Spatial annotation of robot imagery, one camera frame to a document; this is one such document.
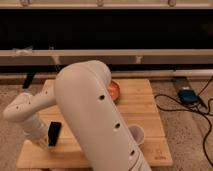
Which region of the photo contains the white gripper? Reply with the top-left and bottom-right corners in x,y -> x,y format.
22,115 -> 48,144

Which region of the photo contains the black eraser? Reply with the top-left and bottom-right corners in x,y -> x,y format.
48,122 -> 62,146

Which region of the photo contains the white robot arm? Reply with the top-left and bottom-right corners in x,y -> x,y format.
3,60 -> 152,171

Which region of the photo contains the white cup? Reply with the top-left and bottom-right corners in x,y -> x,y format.
129,124 -> 145,146

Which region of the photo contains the blue power adapter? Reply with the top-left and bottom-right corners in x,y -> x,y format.
178,89 -> 198,105

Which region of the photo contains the black cable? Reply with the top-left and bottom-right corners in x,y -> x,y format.
153,75 -> 213,168

